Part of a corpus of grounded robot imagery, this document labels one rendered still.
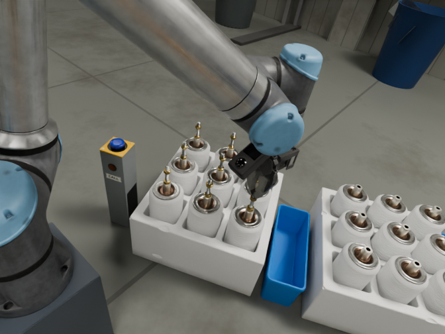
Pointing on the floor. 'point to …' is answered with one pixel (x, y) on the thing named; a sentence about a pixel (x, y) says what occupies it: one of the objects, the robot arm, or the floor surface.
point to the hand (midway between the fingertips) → (253, 193)
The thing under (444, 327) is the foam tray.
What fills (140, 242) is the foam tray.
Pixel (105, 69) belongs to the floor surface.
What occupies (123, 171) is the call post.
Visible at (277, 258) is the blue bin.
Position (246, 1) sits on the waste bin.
